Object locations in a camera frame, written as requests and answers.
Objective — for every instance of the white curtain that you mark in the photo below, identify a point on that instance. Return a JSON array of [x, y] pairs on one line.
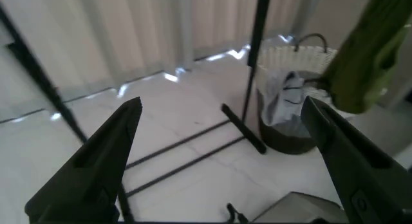
[[112, 31]]

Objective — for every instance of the white laundry basket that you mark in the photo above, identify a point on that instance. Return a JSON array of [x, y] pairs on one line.
[[289, 58]]

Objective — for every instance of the pale grey shorts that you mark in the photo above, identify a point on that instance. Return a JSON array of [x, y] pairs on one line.
[[280, 101]]

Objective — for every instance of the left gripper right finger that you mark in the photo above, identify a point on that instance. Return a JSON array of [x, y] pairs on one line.
[[360, 185]]

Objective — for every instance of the black clothes rack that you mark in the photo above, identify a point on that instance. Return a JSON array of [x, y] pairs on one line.
[[257, 40]]

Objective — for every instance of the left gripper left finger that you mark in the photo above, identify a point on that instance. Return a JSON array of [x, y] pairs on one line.
[[71, 198]]

